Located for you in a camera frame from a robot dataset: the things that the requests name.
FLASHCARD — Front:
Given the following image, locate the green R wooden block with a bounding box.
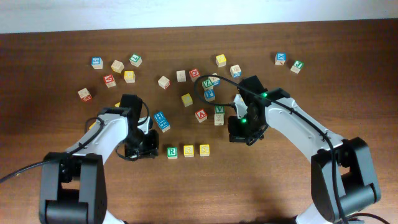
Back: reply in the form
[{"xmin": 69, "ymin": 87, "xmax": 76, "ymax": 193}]
[{"xmin": 167, "ymin": 147, "xmax": 178, "ymax": 159}]

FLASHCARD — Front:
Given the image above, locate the yellow plain wooden block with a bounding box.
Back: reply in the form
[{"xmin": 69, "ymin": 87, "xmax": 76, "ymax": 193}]
[{"xmin": 200, "ymin": 144, "xmax": 210, "ymax": 157}]

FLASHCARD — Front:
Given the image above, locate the yellow S wooden block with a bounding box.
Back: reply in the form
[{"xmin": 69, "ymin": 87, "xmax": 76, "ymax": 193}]
[{"xmin": 183, "ymin": 145, "xmax": 194, "ymax": 157}]

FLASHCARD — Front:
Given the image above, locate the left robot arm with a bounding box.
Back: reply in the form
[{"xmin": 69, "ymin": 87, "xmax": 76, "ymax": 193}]
[{"xmin": 39, "ymin": 94, "xmax": 159, "ymax": 224}]

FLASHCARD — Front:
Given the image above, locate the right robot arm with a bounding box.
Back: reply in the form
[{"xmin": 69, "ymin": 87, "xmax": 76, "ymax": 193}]
[{"xmin": 228, "ymin": 76, "xmax": 381, "ymax": 223}]

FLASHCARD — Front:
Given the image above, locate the plain drawing wooden block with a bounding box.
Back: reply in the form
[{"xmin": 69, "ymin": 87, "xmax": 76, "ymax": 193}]
[{"xmin": 214, "ymin": 114, "xmax": 224, "ymax": 126}]

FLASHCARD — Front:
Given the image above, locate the green V wooden block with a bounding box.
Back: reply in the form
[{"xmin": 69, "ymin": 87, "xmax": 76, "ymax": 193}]
[{"xmin": 215, "ymin": 105, "xmax": 225, "ymax": 114}]

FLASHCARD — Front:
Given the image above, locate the blue T wooden block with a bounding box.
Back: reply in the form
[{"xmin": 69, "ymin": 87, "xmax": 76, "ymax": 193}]
[{"xmin": 157, "ymin": 119, "xmax": 170, "ymax": 133}]

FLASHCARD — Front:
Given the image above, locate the snail drawing wooden block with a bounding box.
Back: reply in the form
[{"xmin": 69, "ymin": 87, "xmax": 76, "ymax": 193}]
[{"xmin": 154, "ymin": 111, "xmax": 165, "ymax": 123}]

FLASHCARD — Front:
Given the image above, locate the red A wooden block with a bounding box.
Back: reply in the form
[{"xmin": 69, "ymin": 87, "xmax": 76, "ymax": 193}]
[{"xmin": 195, "ymin": 109, "xmax": 208, "ymax": 123}]

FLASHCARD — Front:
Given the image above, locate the blue P wooden block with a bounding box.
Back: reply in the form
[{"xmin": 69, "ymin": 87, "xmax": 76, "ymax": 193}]
[{"xmin": 204, "ymin": 89, "xmax": 215, "ymax": 102}]

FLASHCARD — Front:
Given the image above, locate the blue L feather wooden block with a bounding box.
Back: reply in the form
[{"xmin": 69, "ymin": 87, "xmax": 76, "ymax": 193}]
[{"xmin": 209, "ymin": 73, "xmax": 221, "ymax": 86}]

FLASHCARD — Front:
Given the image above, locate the green Z wooden block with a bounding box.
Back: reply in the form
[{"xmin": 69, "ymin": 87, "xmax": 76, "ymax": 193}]
[{"xmin": 201, "ymin": 78, "xmax": 214, "ymax": 91}]

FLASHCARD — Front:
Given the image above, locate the blue D wooden block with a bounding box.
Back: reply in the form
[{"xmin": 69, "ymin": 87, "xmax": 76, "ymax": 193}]
[{"xmin": 230, "ymin": 65, "xmax": 242, "ymax": 78}]

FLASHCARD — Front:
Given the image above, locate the yellow C wooden block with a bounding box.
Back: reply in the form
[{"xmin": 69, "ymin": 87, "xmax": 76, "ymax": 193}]
[{"xmin": 181, "ymin": 93, "xmax": 193, "ymax": 107}]

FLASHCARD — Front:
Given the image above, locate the red I wooden block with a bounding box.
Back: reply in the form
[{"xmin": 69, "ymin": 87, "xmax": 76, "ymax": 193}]
[{"xmin": 158, "ymin": 76, "xmax": 170, "ymax": 90}]

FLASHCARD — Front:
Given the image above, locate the red K wooden block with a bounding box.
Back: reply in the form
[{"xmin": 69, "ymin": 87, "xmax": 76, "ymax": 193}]
[{"xmin": 103, "ymin": 75, "xmax": 116, "ymax": 88}]

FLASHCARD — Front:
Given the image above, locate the red O wooden block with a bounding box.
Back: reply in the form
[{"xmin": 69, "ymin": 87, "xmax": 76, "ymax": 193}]
[{"xmin": 189, "ymin": 68, "xmax": 201, "ymax": 82}]

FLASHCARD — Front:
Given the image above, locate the red side wooden block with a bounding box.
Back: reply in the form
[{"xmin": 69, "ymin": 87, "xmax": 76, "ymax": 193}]
[{"xmin": 78, "ymin": 88, "xmax": 92, "ymax": 102}]

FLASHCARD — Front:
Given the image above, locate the blue X wooden block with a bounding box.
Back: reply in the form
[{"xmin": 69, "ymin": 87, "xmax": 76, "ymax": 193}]
[{"xmin": 274, "ymin": 52, "xmax": 287, "ymax": 65}]

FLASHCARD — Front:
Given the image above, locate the plain tan wooden block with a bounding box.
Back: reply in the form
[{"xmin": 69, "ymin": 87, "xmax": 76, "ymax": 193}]
[{"xmin": 111, "ymin": 60, "xmax": 124, "ymax": 73}]

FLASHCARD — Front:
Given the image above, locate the green L far wooden block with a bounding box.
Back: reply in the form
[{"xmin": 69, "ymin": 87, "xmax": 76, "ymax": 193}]
[{"xmin": 129, "ymin": 54, "xmax": 142, "ymax": 67}]

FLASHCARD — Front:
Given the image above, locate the green J wooden block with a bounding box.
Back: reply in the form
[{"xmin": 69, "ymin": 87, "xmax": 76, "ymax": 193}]
[{"xmin": 290, "ymin": 60, "xmax": 304, "ymax": 74}]

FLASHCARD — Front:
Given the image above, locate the blue S wooden block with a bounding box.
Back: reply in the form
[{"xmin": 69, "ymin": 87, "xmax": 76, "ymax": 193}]
[{"xmin": 91, "ymin": 57, "xmax": 103, "ymax": 70}]

